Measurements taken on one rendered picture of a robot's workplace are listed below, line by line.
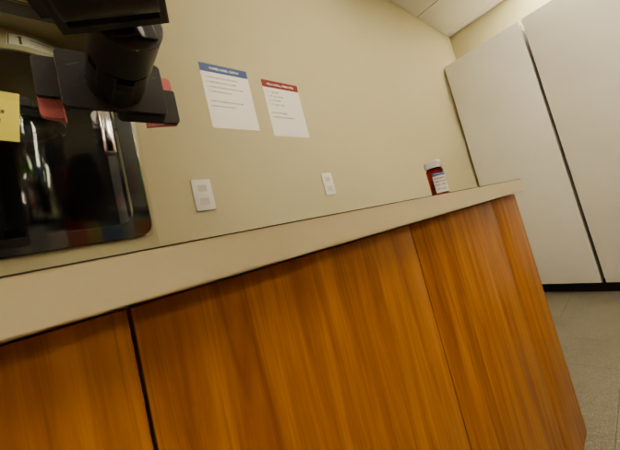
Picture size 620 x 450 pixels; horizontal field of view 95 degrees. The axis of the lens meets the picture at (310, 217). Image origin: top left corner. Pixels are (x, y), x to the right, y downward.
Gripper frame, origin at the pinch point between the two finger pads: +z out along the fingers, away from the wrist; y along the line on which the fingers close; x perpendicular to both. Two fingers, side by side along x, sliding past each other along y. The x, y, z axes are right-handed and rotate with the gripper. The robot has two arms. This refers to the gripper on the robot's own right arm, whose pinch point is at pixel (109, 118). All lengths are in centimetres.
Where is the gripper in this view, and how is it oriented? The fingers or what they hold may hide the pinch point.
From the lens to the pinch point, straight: 50.8
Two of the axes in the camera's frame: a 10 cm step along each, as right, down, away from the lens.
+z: -6.2, 1.8, 7.6
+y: -7.5, 1.4, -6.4
